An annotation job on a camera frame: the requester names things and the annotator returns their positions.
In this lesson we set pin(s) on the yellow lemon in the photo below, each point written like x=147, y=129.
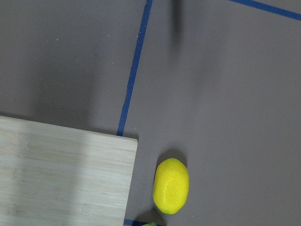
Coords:
x=171, y=186
x=150, y=224

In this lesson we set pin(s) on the wooden cutting board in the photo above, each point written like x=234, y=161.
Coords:
x=59, y=176

